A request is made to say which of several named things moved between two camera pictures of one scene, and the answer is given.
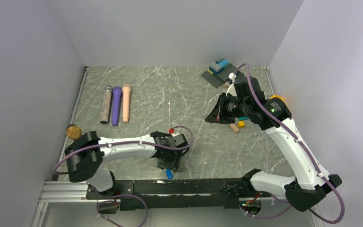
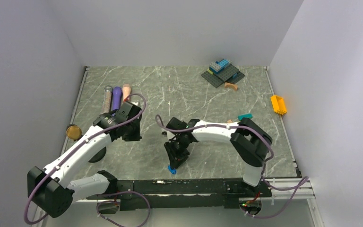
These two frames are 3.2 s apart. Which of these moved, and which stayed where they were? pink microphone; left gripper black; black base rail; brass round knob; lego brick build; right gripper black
Moved: left gripper black; right gripper black
Stayed: brass round knob; black base rail; lego brick build; pink microphone
